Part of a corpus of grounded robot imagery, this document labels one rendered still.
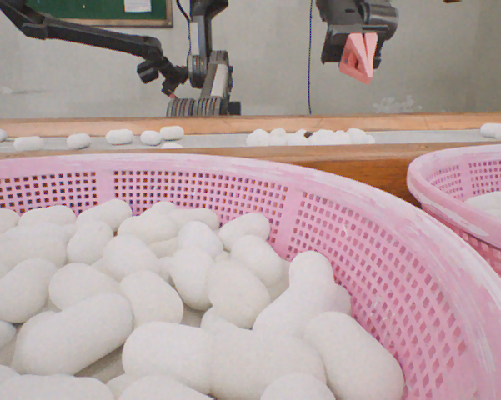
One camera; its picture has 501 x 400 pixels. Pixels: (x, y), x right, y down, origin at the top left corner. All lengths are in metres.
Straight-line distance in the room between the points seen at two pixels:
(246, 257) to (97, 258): 0.07
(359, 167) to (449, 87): 2.79
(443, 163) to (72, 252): 0.22
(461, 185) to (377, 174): 0.05
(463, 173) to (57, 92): 2.53
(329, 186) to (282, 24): 2.44
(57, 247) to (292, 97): 2.44
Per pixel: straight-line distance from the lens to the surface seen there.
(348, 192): 0.16
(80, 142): 0.50
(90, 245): 0.18
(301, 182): 0.18
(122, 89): 2.56
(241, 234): 0.18
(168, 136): 0.54
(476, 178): 0.29
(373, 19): 0.75
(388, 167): 0.28
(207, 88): 0.93
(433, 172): 0.24
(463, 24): 3.10
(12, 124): 0.70
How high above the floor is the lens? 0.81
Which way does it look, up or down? 16 degrees down
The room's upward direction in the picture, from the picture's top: straight up
